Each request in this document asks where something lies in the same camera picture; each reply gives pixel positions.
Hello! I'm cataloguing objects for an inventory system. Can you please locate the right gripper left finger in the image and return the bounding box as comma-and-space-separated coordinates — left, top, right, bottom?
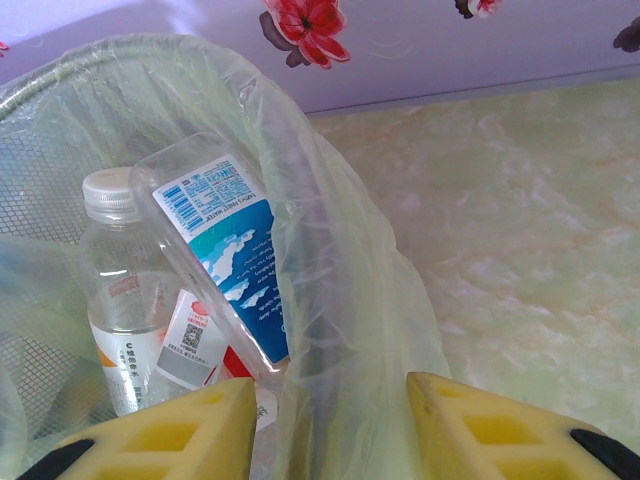
17, 377, 259, 480

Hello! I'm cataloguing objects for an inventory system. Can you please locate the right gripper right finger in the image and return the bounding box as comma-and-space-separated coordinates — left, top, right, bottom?
405, 372, 640, 480

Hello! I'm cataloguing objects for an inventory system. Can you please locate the red white label bottle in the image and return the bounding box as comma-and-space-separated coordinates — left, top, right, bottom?
154, 287, 261, 391

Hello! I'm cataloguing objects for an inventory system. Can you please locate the blue label square bottle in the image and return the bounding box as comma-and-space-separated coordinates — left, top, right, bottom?
127, 132, 294, 374

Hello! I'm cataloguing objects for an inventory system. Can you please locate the large orange label bottle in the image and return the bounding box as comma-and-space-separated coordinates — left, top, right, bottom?
79, 167, 201, 419

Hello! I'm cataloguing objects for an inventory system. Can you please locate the mesh trash bin with liner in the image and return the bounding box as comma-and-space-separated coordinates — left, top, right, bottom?
0, 32, 454, 480

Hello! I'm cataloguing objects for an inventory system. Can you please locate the metal mesh waste bin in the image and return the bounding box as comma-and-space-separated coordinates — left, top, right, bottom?
0, 33, 281, 451

